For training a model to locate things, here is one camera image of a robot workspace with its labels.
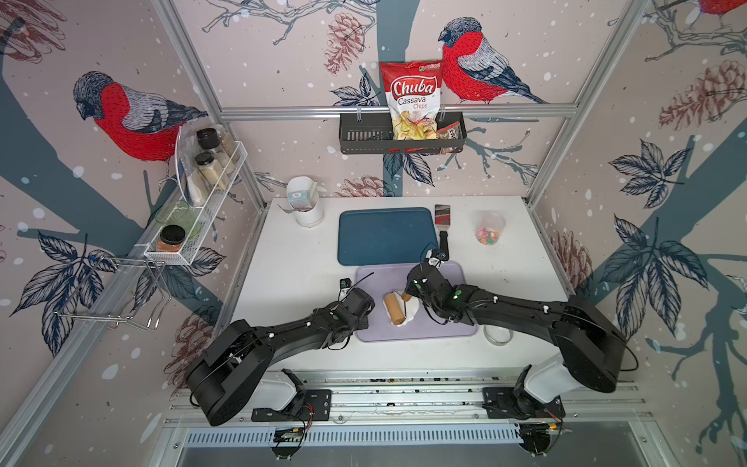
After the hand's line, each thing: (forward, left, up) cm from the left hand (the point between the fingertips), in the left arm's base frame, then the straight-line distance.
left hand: (365, 311), depth 89 cm
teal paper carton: (+38, +25, +11) cm, 47 cm away
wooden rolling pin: (0, -9, +2) cm, 9 cm away
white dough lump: (-1, -14, +4) cm, 14 cm away
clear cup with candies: (+30, -45, +6) cm, 54 cm away
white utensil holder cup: (+35, +24, +5) cm, 43 cm away
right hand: (+7, -14, +8) cm, 17 cm away
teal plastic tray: (+29, -7, 0) cm, 30 cm away
